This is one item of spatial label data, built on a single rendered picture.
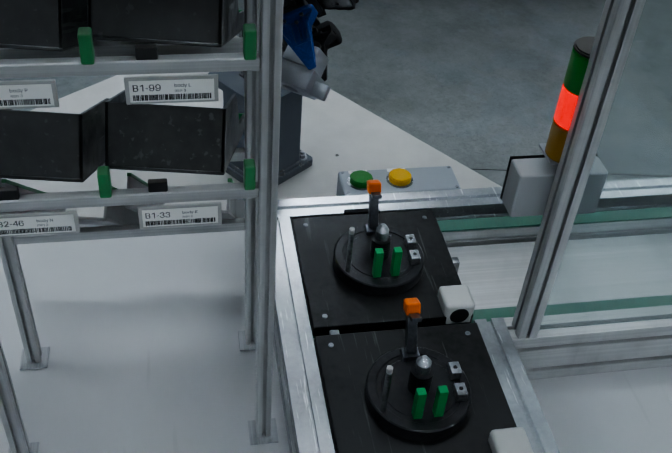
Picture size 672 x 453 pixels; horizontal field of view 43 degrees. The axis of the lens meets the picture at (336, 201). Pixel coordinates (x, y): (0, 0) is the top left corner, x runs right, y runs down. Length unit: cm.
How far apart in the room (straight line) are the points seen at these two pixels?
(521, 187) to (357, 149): 69
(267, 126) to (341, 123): 96
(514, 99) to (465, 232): 220
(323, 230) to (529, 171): 41
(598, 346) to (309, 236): 47
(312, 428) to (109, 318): 42
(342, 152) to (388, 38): 223
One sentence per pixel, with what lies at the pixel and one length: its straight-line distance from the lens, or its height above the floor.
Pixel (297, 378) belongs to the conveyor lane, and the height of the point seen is 96.
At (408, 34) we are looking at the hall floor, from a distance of 399.
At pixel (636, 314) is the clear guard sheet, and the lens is 137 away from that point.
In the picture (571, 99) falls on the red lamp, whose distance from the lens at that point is 107.
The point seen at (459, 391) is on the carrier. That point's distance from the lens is 115.
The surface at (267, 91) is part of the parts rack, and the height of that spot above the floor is 144.
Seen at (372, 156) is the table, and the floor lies 86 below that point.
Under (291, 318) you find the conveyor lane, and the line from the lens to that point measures 128.
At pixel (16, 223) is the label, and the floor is 128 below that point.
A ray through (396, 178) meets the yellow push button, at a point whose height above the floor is 97.
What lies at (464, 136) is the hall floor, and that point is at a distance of 336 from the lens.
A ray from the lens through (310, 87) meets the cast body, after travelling 114.
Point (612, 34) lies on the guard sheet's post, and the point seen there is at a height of 146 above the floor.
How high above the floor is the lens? 190
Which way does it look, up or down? 40 degrees down
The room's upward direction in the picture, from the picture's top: 5 degrees clockwise
